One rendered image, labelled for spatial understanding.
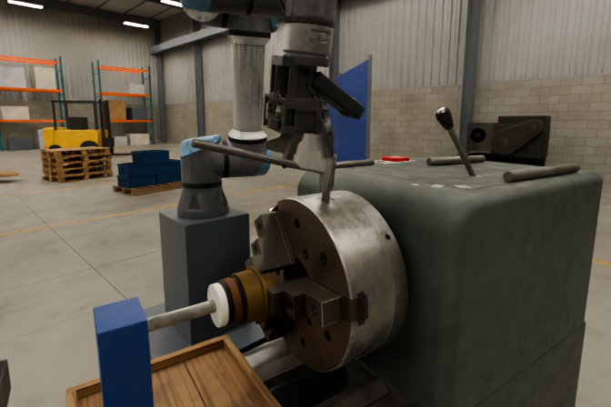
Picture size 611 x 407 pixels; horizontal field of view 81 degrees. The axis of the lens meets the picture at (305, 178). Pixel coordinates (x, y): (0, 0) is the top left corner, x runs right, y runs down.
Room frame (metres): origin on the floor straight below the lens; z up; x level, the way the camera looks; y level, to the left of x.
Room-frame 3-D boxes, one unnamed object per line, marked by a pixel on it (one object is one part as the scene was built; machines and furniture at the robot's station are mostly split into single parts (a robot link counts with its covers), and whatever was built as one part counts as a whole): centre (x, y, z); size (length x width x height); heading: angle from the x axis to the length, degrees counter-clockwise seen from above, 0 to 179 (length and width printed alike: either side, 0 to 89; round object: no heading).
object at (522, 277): (0.89, -0.35, 1.06); 0.59 x 0.48 x 0.39; 124
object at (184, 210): (1.05, 0.31, 1.15); 0.15 x 0.15 x 0.10
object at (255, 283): (0.57, 0.10, 1.08); 0.09 x 0.09 x 0.09; 34
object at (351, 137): (7.54, -0.71, 1.18); 4.12 x 0.80 x 2.35; 7
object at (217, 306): (0.51, 0.19, 1.08); 0.13 x 0.07 x 0.07; 124
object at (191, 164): (1.06, 0.30, 1.27); 0.13 x 0.12 x 0.14; 110
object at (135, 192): (7.20, 3.15, 0.39); 1.20 x 0.80 x 0.79; 144
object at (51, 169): (8.60, 5.52, 0.36); 1.26 x 0.86 x 0.73; 147
